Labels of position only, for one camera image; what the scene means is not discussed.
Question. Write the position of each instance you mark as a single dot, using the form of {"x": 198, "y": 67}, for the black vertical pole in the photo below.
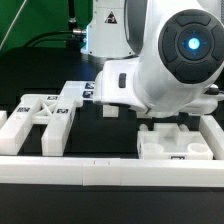
{"x": 71, "y": 11}

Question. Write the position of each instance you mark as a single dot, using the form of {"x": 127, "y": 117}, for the white marker base sheet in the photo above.
{"x": 80, "y": 90}

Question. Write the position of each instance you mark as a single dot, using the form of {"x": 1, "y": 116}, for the white chair seat part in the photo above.
{"x": 168, "y": 141}

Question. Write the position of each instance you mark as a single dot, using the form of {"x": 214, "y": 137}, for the white chair back frame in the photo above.
{"x": 56, "y": 112}

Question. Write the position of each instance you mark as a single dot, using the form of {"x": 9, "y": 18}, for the white front fence bar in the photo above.
{"x": 111, "y": 172}

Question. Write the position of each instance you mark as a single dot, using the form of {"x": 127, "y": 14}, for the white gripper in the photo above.
{"x": 153, "y": 90}

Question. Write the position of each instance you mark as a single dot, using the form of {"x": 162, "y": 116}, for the white fence bar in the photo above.
{"x": 3, "y": 118}
{"x": 111, "y": 172}
{"x": 213, "y": 134}

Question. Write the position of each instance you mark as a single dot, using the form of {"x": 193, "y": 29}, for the white right fence bar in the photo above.
{"x": 213, "y": 134}

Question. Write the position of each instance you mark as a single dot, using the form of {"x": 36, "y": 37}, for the white left fence bar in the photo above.
{"x": 3, "y": 118}

